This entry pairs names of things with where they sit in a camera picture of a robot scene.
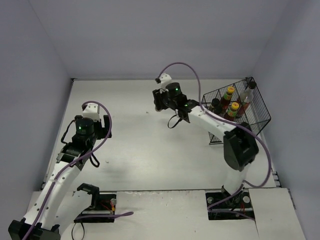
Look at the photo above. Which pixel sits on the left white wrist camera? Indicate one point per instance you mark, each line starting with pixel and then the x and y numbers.
pixel 92 111

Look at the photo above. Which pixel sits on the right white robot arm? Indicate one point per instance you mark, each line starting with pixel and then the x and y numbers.
pixel 239 147

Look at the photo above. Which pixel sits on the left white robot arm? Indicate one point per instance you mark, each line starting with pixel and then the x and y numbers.
pixel 47 219

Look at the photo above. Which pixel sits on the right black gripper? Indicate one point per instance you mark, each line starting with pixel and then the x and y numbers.
pixel 157 100

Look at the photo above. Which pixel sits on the spice jar black lid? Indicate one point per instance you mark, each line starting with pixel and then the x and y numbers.
pixel 157 109
pixel 215 106

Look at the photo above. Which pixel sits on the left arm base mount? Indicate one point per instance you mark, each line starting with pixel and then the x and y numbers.
pixel 102 205

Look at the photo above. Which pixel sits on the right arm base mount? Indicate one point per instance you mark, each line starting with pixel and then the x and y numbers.
pixel 237 208

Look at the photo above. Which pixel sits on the black wire basket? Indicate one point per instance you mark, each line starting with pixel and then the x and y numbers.
pixel 256 114

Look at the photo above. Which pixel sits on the sauce bottle yellow cap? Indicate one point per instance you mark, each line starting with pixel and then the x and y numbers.
pixel 226 98
pixel 231 112

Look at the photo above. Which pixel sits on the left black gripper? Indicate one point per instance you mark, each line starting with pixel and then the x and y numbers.
pixel 106 125

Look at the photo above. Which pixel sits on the tall clear red-label bottle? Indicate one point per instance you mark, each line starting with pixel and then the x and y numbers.
pixel 245 98

